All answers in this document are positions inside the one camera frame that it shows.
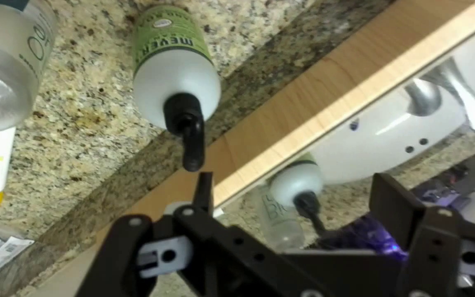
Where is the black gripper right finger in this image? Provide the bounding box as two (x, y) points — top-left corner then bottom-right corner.
(368, 171), (475, 297)

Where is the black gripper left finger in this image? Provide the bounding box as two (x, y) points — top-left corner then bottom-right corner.
(74, 170), (327, 297)

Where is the green label spray bottle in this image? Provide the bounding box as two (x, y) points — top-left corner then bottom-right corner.
(130, 3), (223, 173)

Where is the clear plastic bottle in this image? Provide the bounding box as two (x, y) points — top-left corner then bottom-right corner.
(0, 0), (59, 148)

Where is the wood framed wall mirror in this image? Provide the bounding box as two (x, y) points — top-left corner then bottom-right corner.
(96, 0), (475, 297)

